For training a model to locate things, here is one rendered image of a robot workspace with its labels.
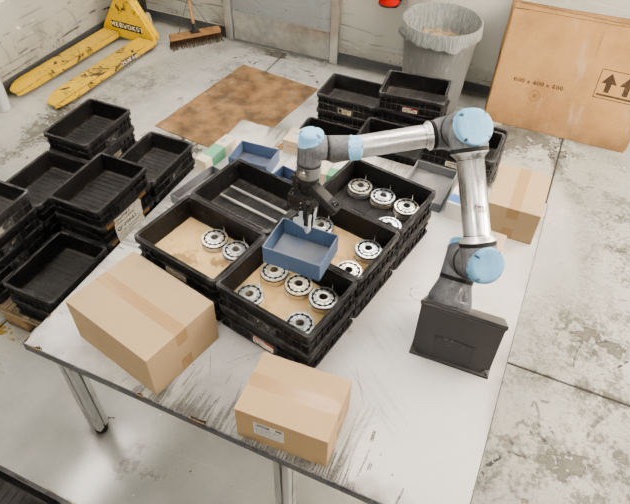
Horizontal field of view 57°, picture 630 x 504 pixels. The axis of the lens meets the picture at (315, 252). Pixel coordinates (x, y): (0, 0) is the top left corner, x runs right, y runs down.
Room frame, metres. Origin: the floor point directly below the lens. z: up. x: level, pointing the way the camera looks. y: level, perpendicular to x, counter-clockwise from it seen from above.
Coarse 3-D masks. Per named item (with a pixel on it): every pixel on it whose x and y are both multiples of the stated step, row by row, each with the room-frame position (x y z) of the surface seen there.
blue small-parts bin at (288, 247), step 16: (288, 224) 1.42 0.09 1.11; (272, 240) 1.36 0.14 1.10; (288, 240) 1.40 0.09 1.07; (304, 240) 1.40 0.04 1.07; (320, 240) 1.38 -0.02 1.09; (336, 240) 1.34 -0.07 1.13; (272, 256) 1.28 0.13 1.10; (288, 256) 1.26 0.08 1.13; (304, 256) 1.32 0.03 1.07; (320, 256) 1.32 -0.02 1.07; (304, 272) 1.24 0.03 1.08; (320, 272) 1.23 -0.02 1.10
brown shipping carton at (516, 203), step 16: (512, 176) 2.04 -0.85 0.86; (528, 176) 2.05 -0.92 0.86; (544, 176) 2.05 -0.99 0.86; (496, 192) 1.93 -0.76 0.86; (512, 192) 1.93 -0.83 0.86; (528, 192) 1.94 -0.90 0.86; (544, 192) 1.94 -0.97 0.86; (496, 208) 1.85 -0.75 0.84; (512, 208) 1.83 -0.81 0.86; (528, 208) 1.83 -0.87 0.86; (496, 224) 1.84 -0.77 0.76; (512, 224) 1.82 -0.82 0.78; (528, 224) 1.80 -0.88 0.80; (528, 240) 1.79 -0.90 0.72
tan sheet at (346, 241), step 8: (336, 232) 1.69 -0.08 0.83; (344, 232) 1.69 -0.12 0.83; (344, 240) 1.65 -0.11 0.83; (352, 240) 1.65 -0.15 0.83; (360, 240) 1.65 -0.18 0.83; (344, 248) 1.60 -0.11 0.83; (352, 248) 1.60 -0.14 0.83; (336, 256) 1.56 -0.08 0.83; (344, 256) 1.56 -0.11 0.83; (352, 256) 1.56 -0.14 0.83; (336, 264) 1.52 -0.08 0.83; (360, 264) 1.52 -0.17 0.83; (368, 264) 1.52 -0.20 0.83
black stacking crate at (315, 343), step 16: (256, 256) 1.49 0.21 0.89; (240, 272) 1.41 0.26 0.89; (336, 288) 1.38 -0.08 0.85; (224, 304) 1.31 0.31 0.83; (240, 304) 1.27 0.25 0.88; (352, 304) 1.33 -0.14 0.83; (256, 320) 1.22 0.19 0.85; (336, 320) 1.25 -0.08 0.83; (288, 336) 1.15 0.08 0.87; (320, 336) 1.17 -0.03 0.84; (304, 352) 1.12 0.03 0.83
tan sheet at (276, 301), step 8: (256, 272) 1.46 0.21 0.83; (288, 272) 1.47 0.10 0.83; (248, 280) 1.42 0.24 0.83; (256, 280) 1.43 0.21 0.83; (264, 288) 1.39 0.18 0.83; (272, 288) 1.39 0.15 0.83; (280, 288) 1.39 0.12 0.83; (264, 296) 1.35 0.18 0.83; (272, 296) 1.35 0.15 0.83; (280, 296) 1.35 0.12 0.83; (264, 304) 1.31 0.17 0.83; (272, 304) 1.31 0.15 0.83; (280, 304) 1.31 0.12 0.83; (288, 304) 1.32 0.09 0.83; (296, 304) 1.32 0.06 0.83; (304, 304) 1.32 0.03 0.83; (272, 312) 1.28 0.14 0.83; (280, 312) 1.28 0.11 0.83; (288, 312) 1.28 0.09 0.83; (312, 312) 1.28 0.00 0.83
